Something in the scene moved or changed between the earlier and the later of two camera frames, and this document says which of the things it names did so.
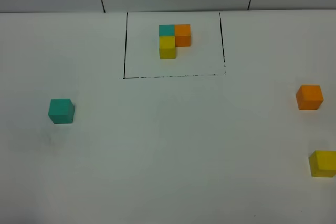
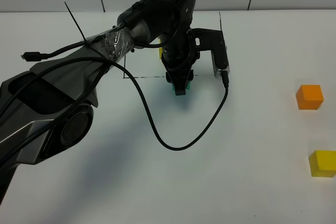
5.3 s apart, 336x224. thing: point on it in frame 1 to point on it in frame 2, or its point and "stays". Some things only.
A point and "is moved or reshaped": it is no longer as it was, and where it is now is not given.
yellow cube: x=323 y=163 stays
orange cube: x=309 y=97 stays
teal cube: x=61 y=110 is moved or reshaped
